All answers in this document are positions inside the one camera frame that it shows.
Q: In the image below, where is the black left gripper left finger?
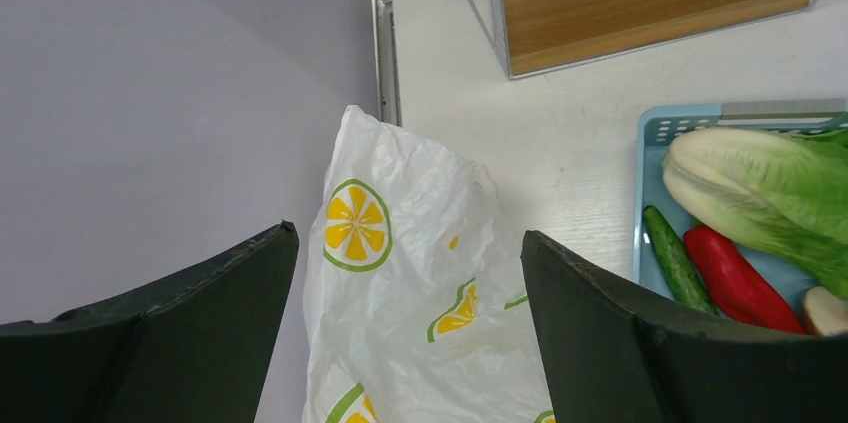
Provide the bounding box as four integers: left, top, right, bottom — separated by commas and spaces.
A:
1, 222, 299, 422

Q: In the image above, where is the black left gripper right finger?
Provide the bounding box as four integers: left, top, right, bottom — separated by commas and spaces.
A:
521, 231, 847, 422

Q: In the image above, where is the white plastic grocery bag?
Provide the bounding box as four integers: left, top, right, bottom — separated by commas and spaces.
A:
302, 106, 555, 422

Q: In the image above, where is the green cucumber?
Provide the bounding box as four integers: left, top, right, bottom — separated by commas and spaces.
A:
642, 205, 719, 316

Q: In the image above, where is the red pepper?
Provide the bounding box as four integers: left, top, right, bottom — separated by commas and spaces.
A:
683, 225, 806, 335

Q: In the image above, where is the beige mushroom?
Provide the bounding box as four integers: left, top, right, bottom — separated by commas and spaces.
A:
801, 286, 847, 336

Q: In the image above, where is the green napa cabbage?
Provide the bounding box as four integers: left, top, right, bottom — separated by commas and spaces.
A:
662, 127, 847, 298

